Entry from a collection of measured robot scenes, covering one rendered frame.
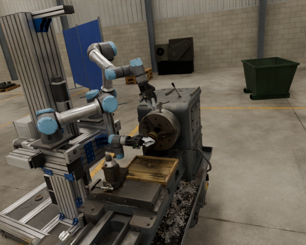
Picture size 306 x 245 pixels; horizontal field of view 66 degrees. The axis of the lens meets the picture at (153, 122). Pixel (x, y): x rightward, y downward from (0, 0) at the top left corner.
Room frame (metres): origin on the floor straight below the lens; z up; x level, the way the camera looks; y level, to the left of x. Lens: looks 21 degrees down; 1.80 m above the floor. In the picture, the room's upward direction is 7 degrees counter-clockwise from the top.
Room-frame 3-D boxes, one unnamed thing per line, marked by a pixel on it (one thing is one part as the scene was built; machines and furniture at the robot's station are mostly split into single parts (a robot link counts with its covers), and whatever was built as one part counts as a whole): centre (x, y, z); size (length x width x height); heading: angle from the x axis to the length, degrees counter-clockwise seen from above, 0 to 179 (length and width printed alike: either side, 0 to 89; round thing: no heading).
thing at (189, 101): (2.09, -0.19, 1.06); 0.59 x 0.48 x 0.39; 156
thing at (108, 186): (1.22, 0.27, 0.99); 0.20 x 0.10 x 0.05; 156
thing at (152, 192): (1.17, 0.22, 0.95); 0.43 x 0.17 x 0.05; 66
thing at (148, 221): (1.12, 0.23, 0.90); 0.47 x 0.30 x 0.06; 66
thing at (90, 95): (2.02, 0.49, 1.33); 0.13 x 0.12 x 0.14; 122
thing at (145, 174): (1.48, 0.07, 0.89); 0.36 x 0.30 x 0.04; 66
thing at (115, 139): (1.63, 0.29, 1.08); 0.11 x 0.08 x 0.09; 65
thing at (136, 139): (1.55, 0.15, 1.08); 0.12 x 0.09 x 0.08; 65
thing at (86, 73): (8.22, 2.07, 1.18); 4.12 x 0.80 x 2.35; 30
